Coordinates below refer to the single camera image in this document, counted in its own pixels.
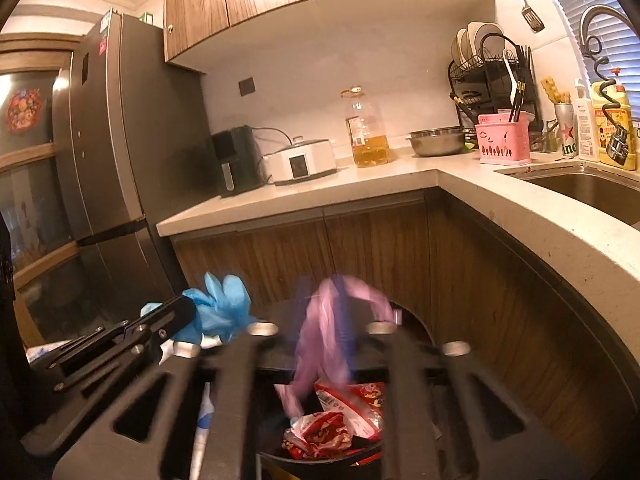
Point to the red clear snack wrapper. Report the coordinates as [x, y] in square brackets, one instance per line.
[318, 436]

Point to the red white snack bag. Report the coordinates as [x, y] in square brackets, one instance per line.
[361, 405]

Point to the black round trash bin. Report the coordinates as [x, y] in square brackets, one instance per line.
[408, 446]

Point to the chrome kitchen faucet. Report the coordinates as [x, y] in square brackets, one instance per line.
[591, 44]

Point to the wooden glass door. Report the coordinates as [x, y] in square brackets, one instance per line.
[50, 285]

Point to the floral blue white tablecloth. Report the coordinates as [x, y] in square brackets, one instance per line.
[153, 430]

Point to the dark steel refrigerator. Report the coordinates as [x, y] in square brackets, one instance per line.
[132, 148]

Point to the red floral door decoration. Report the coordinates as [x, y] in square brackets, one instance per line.
[23, 110]

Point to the black air fryer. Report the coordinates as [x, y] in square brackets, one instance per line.
[236, 161]

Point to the white slow cooker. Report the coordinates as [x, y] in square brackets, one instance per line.
[301, 161]

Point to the wooden lower cabinets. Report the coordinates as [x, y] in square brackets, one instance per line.
[465, 279]

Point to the cooking oil bottle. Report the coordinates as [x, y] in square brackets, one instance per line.
[365, 128]

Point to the stainless steel bowl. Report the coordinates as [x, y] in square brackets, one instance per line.
[438, 141]

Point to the pink utensil holder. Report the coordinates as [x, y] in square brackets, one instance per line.
[501, 142]

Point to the black dish rack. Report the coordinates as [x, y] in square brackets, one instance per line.
[485, 69]

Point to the white plastic bottle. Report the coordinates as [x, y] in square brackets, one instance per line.
[588, 140]

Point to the steel sink basin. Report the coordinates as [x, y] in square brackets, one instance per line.
[614, 194]

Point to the hanging metal spatula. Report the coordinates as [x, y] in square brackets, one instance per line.
[532, 19]

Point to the yellow detergent bottle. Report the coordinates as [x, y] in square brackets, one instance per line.
[613, 121]

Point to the window blinds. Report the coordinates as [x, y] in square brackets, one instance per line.
[620, 44]

